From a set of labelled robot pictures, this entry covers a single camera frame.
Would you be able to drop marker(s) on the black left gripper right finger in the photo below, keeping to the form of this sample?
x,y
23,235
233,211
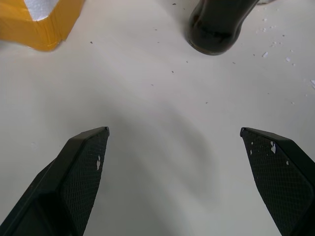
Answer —
x,y
283,177

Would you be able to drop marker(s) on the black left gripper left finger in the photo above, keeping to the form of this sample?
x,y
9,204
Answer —
x,y
73,177

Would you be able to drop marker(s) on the yellow taped foam box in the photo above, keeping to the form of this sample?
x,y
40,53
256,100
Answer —
x,y
37,23

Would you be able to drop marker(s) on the dark glass bottle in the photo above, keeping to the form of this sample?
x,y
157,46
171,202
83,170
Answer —
x,y
215,25

